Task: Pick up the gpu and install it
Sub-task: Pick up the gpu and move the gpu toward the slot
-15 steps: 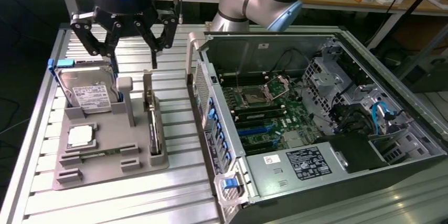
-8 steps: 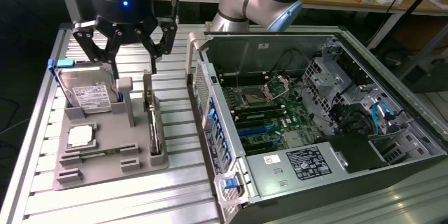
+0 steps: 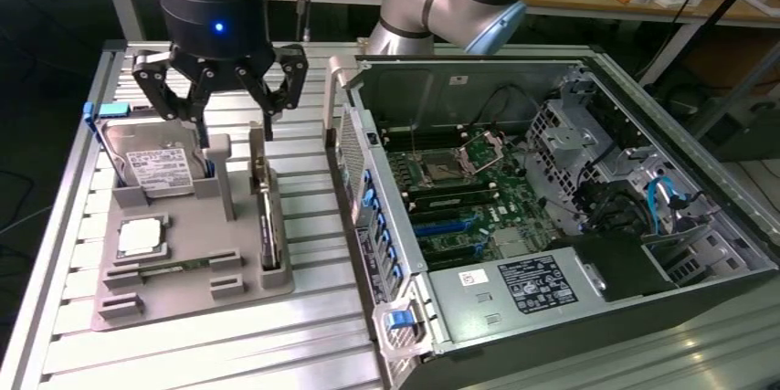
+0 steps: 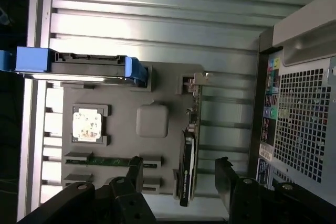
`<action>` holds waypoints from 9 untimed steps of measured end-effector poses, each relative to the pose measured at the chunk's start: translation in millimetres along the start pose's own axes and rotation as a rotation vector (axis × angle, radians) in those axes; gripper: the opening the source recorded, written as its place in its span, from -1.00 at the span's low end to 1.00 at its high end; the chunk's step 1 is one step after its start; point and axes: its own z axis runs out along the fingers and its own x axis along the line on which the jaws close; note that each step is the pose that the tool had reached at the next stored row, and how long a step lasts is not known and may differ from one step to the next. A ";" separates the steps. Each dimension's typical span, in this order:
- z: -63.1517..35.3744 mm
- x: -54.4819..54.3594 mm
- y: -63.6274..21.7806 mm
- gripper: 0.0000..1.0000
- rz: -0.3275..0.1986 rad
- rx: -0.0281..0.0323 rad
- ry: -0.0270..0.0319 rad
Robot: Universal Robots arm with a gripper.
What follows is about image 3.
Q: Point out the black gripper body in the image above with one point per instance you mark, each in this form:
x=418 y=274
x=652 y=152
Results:
x=214 y=11

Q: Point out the hard disk drive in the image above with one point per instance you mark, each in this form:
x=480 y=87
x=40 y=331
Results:
x=112 y=110

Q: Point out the silver hard disk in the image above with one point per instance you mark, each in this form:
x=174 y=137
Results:
x=159 y=166

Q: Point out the silver CPU chip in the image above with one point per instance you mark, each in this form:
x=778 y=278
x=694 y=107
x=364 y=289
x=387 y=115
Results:
x=142 y=235

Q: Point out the CPU socket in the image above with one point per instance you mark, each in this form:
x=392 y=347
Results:
x=440 y=170

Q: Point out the blue card retainer strip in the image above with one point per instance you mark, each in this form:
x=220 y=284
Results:
x=382 y=223

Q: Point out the metal socket cover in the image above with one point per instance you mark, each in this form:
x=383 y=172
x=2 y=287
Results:
x=484 y=148

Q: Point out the green RAM stick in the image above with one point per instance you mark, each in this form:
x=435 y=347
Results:
x=176 y=266

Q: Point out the black RAM stick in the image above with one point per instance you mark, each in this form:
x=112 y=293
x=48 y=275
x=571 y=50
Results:
x=454 y=200

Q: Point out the blue expansion slot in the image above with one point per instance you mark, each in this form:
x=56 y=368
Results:
x=443 y=227

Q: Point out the grey plastic parts rack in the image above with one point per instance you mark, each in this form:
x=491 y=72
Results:
x=202 y=289

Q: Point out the black expansion slot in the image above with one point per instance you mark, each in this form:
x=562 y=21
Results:
x=454 y=254

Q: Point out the metal disk bay cage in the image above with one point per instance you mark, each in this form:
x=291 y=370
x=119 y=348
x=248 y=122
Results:
x=563 y=143

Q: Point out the green motherboard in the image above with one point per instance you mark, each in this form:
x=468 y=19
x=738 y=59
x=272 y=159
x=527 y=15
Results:
x=518 y=216

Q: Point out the silver chipset heatsink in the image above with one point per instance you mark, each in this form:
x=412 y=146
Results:
x=512 y=244

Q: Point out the blue case latch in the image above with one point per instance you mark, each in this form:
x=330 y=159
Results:
x=398 y=320

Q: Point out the grey power supply unit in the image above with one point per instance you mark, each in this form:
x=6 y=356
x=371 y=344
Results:
x=518 y=289

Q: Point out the black plastic shroud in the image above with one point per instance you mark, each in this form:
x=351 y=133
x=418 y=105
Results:
x=622 y=266

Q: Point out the open black PC case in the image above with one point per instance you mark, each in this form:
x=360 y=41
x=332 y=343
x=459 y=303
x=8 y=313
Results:
x=548 y=353

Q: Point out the black equipment case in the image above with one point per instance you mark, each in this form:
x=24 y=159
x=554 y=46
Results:
x=743 y=134

